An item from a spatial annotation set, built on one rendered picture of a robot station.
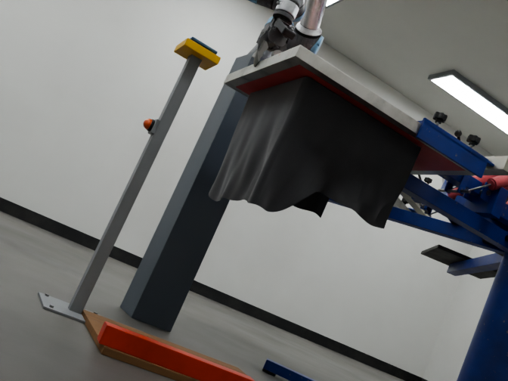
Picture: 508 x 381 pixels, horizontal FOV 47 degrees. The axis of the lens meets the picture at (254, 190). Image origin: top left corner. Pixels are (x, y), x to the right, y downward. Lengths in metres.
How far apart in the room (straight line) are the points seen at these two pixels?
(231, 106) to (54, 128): 3.34
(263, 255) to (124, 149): 1.82
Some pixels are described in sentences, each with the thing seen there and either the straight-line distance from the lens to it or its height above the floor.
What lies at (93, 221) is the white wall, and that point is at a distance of 5.68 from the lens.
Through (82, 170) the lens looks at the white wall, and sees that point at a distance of 5.65.
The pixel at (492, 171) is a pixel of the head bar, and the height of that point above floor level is 0.99.
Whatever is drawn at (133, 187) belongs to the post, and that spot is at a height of 0.44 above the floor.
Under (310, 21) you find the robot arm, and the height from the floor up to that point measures 1.41.
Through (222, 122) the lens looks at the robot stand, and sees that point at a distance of 2.45.
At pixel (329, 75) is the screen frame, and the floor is 0.96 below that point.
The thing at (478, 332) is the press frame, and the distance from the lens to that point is 2.65.
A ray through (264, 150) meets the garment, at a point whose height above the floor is 0.71.
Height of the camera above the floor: 0.31
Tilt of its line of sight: 8 degrees up
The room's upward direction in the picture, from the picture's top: 24 degrees clockwise
